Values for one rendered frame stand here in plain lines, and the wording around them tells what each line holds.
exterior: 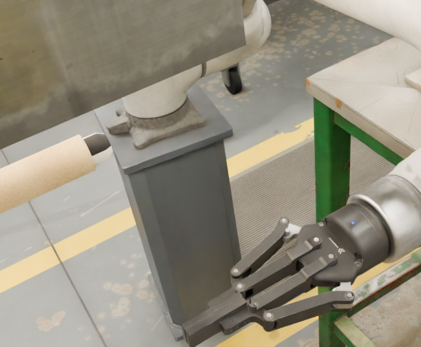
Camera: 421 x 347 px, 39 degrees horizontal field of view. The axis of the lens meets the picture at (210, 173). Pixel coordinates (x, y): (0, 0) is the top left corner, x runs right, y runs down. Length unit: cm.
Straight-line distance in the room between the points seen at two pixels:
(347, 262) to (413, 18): 26
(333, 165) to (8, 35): 99
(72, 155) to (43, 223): 189
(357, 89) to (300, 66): 185
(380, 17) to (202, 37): 40
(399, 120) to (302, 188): 125
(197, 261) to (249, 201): 61
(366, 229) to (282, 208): 152
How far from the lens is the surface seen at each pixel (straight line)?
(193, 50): 30
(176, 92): 137
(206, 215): 155
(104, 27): 28
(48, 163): 48
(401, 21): 66
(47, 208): 242
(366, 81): 111
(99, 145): 49
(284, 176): 230
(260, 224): 212
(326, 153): 119
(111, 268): 211
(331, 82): 111
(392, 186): 70
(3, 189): 48
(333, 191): 125
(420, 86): 109
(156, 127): 140
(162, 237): 154
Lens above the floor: 154
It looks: 41 degrees down
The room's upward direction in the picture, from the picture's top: 10 degrees counter-clockwise
